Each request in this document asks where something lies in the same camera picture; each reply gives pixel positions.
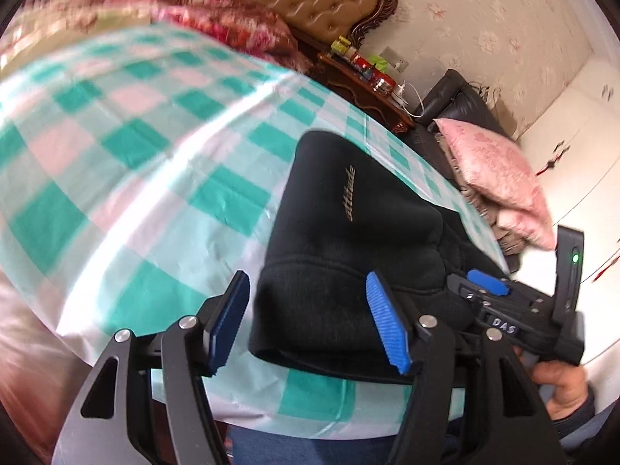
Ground black pants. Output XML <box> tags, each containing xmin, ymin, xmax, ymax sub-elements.
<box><xmin>248</xmin><ymin>130</ymin><xmax>513</xmax><ymax>386</ymax></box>

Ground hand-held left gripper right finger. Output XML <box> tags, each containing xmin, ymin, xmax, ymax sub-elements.
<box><xmin>365</xmin><ymin>270</ymin><xmax>568</xmax><ymax>465</ymax></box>

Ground pink floral quilt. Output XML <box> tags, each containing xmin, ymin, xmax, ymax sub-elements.
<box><xmin>0</xmin><ymin>0</ymin><xmax>315</xmax><ymax>451</ymax></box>

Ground teal white checked bed sheet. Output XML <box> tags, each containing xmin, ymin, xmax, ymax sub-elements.
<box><xmin>0</xmin><ymin>24</ymin><xmax>509</xmax><ymax>441</ymax></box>

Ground white power strip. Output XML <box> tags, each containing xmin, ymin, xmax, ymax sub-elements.
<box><xmin>391</xmin><ymin>84</ymin><xmax>423</xmax><ymax>118</ymax></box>

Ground large pink floral pillow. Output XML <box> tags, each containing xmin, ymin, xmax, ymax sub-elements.
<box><xmin>432</xmin><ymin>117</ymin><xmax>557</xmax><ymax>251</ymax></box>

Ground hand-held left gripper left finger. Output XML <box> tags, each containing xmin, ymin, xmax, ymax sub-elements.
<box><xmin>51</xmin><ymin>270</ymin><xmax>251</xmax><ymax>465</ymax></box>

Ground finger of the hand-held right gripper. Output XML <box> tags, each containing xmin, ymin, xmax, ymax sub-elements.
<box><xmin>466</xmin><ymin>270</ymin><xmax>510</xmax><ymax>297</ymax></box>

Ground white wardrobe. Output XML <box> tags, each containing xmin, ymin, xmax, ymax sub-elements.
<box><xmin>516</xmin><ymin>34</ymin><xmax>620</xmax><ymax>364</ymax></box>

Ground black leather armchair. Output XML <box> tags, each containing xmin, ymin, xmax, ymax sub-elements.
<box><xmin>407</xmin><ymin>69</ymin><xmax>515</xmax><ymax>272</ymax></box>

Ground dark wooden nightstand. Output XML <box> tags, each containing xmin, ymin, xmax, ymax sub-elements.
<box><xmin>317</xmin><ymin>53</ymin><xmax>417</xmax><ymax>134</ymax></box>

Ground folded plaid blanket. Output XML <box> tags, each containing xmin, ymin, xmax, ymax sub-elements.
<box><xmin>438</xmin><ymin>131</ymin><xmax>523</xmax><ymax>258</ymax></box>

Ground person's right hand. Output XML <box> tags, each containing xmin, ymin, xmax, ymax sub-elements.
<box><xmin>512</xmin><ymin>346</ymin><xmax>589</xmax><ymax>421</ymax></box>

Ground wall socket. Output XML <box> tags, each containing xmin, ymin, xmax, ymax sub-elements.
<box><xmin>380</xmin><ymin>46</ymin><xmax>410</xmax><ymax>71</ymax></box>

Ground red hanging tassel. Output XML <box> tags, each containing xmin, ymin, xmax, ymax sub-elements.
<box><xmin>535</xmin><ymin>140</ymin><xmax>570</xmax><ymax>178</ymax></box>
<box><xmin>588</xmin><ymin>239</ymin><xmax>620</xmax><ymax>284</ymax></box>

